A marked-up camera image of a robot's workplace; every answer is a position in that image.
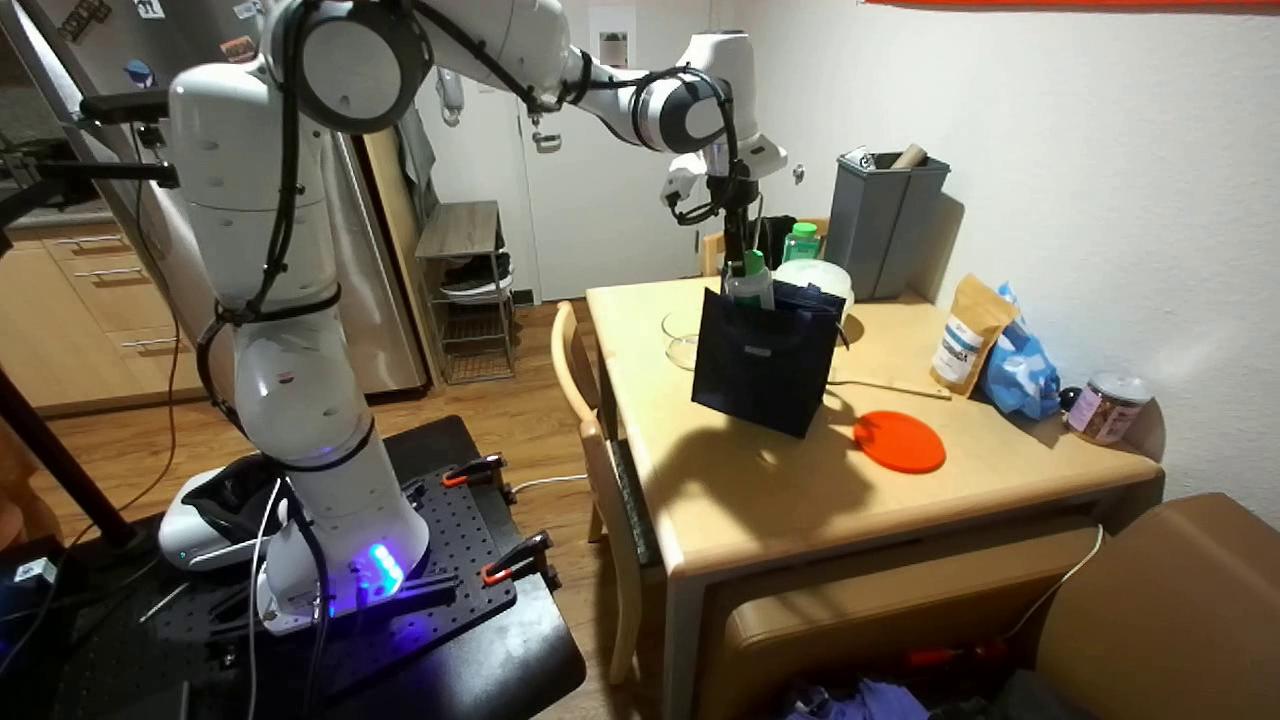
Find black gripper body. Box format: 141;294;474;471
716;162;763;240

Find clear bottle green cap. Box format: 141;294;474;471
722;245;778;315

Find small green bottle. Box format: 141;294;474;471
778;220;823;268

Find navy fabric bag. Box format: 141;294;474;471
688;277;847;440

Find brown paper bag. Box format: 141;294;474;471
929;271;1024;398

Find blue plastic bag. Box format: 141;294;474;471
974;280;1066;429

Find white round container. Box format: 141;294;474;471
768;256;857;315

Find gray waste bin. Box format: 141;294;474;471
820;140;954;307

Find thin wooden stick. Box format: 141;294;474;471
823;370;954;405

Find light wooden chair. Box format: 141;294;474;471
547;294;656;694

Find white labelled can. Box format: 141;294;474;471
929;312;987;391

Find light wooden table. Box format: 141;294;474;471
581;271;1170;720

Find orange round disc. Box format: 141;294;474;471
847;407;952;480

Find wooden shelf rack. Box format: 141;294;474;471
411;194;521;391

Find orange black clamp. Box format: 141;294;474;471
474;527;561;590
434;452;517;503

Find stainless steel refrigerator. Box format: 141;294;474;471
0;0;434;405

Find pink jar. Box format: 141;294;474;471
1061;369;1160;452

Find purple cloth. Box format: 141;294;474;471
783;671;934;720

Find black robot cart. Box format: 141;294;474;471
52;412;590;720

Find brown sofa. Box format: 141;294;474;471
1032;487;1280;720

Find white black device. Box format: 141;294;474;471
154;452;292;576

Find wooden drawer cabinet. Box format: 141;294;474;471
0;217;212;417

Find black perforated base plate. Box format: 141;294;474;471
252;452;524;671

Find black camera stand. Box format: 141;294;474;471
0;82;185;552

